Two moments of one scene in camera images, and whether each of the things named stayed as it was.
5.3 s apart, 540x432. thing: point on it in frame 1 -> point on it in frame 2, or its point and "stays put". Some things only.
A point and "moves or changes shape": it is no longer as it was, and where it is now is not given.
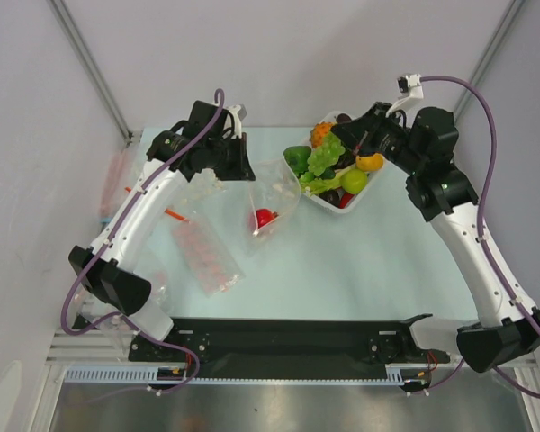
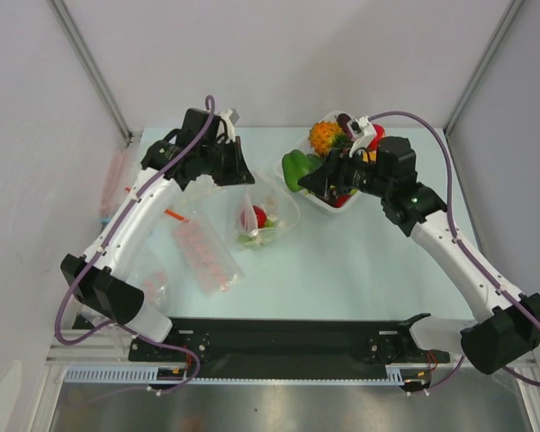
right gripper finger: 352,133 -> 326,177
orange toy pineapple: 318,132 stays put
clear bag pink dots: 161,292 stays put
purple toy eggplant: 343,118 stays put
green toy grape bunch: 326,155 -> 255,240
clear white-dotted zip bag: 272,212 moves or changes shape
